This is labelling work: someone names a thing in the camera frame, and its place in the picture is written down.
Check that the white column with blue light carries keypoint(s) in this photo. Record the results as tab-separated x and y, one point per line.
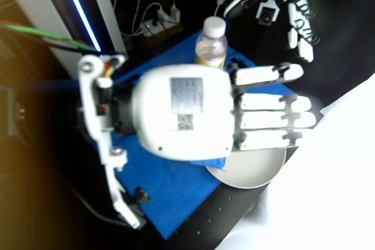
102	4

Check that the orange juice bottle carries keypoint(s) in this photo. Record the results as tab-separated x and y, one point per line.
211	48

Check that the blue table cloth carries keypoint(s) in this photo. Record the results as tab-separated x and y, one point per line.
175	191

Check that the white background sheet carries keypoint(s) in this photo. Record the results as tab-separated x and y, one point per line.
322	188

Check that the white power strip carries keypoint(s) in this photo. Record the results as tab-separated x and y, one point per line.
152	27

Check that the white round plate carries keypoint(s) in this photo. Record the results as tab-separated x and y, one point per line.
249	171

